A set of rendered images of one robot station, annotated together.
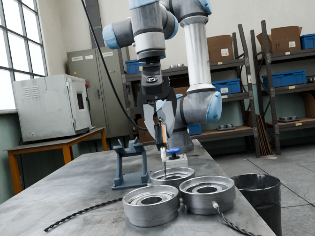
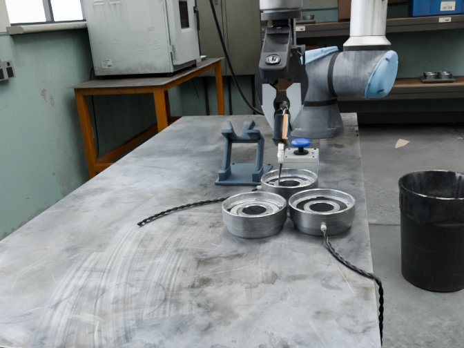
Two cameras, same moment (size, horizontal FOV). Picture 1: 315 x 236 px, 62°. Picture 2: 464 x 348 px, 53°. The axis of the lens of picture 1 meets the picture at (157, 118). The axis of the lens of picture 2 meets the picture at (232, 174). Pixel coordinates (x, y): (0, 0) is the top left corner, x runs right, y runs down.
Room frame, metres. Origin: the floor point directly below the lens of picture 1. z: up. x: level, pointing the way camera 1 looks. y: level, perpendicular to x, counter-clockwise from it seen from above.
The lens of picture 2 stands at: (-0.21, -0.08, 1.13)
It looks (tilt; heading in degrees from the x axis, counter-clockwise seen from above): 19 degrees down; 12
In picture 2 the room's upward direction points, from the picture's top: 4 degrees counter-clockwise
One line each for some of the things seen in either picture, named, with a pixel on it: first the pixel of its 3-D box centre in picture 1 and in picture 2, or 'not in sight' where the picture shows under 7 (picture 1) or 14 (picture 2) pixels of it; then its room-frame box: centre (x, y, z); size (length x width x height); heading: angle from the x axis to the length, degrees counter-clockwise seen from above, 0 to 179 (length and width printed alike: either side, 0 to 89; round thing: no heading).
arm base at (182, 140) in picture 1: (174, 139); (315, 114); (1.10, -0.06, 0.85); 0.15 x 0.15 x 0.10
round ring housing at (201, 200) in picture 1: (207, 194); (321, 211); (0.50, -0.08, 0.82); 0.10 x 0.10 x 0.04
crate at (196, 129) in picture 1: (184, 128); not in sight; (4.21, -0.41, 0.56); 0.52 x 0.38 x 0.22; 85
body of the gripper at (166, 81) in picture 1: (154, 78); (282, 46); (0.67, -0.01, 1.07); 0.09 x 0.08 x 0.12; 175
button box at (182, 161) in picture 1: (175, 165); (301, 161); (0.75, -0.03, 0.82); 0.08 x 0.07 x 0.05; 178
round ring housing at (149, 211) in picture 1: (152, 204); (254, 214); (0.48, 0.03, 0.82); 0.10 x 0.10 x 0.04
